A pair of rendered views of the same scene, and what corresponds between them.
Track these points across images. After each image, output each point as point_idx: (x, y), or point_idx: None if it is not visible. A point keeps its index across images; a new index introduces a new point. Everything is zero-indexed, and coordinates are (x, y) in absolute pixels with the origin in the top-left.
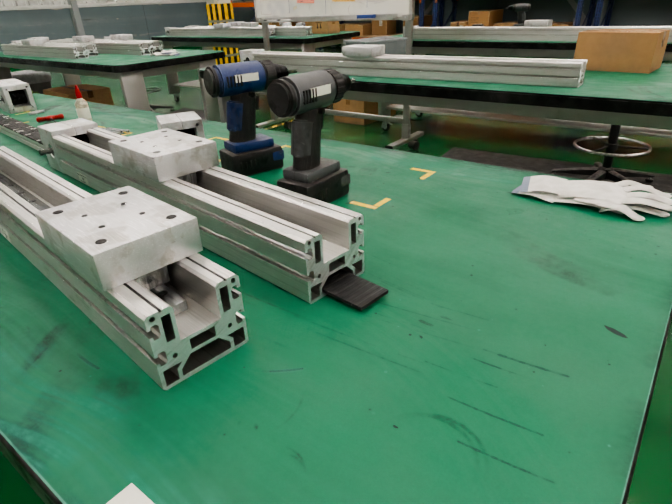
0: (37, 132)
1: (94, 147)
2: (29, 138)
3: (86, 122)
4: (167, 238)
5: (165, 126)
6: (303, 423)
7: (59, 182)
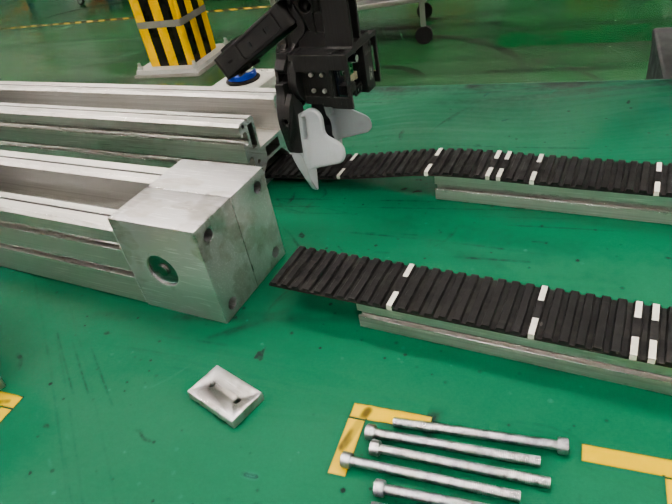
0: (537, 316)
1: (43, 163)
2: (492, 280)
3: (140, 211)
4: None
5: None
6: None
7: (30, 108)
